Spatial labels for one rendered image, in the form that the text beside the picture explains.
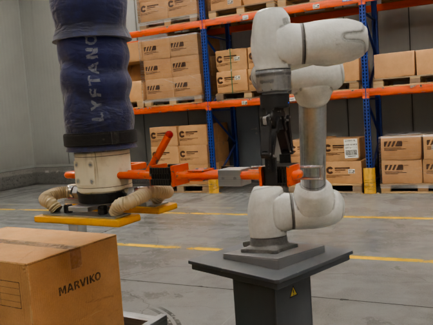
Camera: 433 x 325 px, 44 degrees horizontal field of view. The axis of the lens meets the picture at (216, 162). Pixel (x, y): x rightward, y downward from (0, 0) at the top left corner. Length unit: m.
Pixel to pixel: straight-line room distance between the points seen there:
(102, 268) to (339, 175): 7.11
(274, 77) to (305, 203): 0.93
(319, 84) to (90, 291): 1.05
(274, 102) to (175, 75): 8.47
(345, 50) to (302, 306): 1.27
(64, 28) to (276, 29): 0.64
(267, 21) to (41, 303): 1.07
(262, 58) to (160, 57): 8.65
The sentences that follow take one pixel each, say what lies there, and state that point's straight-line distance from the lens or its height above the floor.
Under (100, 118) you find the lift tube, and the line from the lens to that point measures 1.61.
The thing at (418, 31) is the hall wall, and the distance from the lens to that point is 9.90.
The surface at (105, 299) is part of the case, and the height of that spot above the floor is 0.73.
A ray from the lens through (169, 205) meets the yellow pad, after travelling 1.71.
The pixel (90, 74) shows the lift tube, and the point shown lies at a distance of 1.62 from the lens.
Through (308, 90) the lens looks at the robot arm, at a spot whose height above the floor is 1.41.
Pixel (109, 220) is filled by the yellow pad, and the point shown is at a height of 1.08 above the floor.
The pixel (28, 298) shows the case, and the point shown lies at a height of 0.84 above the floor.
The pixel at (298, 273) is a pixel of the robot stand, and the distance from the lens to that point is 2.07.
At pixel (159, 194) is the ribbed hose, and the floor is 1.12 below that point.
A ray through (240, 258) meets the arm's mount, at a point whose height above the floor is 0.77.
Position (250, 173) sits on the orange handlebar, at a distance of 1.40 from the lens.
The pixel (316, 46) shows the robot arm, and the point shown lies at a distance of 1.36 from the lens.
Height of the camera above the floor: 1.35
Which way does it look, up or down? 5 degrees down
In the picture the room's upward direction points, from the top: 4 degrees counter-clockwise
